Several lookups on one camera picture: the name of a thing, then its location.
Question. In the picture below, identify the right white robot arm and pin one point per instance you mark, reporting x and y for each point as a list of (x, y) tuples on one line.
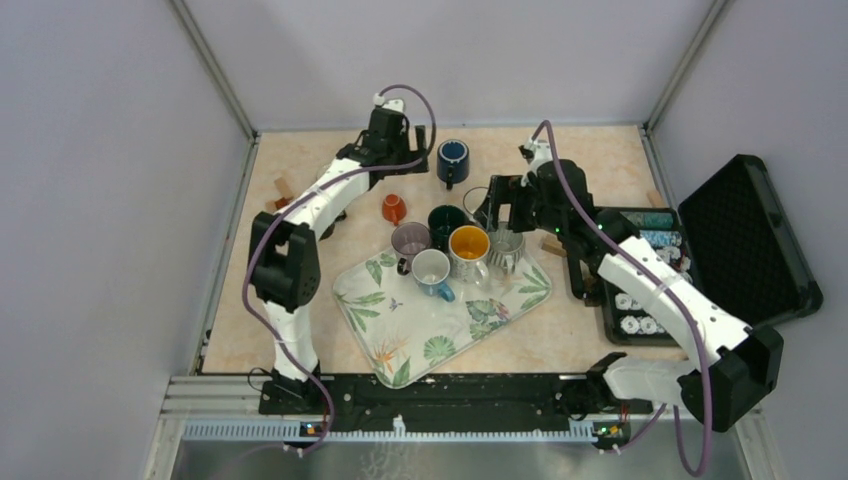
[(731, 365)]

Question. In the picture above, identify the light blue mug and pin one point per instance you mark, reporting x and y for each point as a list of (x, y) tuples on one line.
[(431, 269)]

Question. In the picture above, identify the dark green mug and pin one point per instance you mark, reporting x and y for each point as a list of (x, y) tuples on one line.
[(442, 221)]

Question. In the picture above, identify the tan wooden block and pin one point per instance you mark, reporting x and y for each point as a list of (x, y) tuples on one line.
[(283, 188)]

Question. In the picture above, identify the light wooden block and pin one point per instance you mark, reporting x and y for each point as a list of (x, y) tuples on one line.
[(554, 246)]

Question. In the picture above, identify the lilac purple mug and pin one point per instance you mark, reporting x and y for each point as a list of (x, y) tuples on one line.
[(408, 240)]

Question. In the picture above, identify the orange red mug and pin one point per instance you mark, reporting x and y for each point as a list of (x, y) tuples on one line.
[(394, 209)]

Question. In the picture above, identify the floral leaf pattern tray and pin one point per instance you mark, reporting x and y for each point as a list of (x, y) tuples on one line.
[(406, 334)]

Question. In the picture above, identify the navy blue mug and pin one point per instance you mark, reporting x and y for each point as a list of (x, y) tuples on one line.
[(453, 162)]

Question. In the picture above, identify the reddish brown wooden block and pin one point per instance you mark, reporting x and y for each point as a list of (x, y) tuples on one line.
[(282, 202)]

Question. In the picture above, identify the white floral mug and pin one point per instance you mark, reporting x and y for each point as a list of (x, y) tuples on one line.
[(468, 250)]

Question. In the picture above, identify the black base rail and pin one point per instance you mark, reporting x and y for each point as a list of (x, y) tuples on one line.
[(446, 403)]

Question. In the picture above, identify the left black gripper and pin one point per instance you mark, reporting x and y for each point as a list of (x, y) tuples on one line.
[(420, 144)]

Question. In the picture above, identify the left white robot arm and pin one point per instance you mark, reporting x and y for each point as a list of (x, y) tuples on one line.
[(283, 264)]

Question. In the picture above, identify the grey striped mug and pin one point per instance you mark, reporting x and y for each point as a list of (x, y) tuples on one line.
[(507, 248)]

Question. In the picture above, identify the black carrying case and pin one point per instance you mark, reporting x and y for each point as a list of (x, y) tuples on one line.
[(731, 240)]

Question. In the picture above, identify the white black-rimmed mug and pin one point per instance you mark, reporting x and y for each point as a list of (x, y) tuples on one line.
[(471, 203)]

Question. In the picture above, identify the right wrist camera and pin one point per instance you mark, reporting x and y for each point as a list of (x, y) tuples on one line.
[(536, 152)]

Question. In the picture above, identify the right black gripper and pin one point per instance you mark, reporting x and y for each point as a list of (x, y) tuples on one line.
[(504, 189)]

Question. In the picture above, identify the wooden block by case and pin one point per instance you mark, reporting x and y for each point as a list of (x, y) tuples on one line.
[(656, 200)]

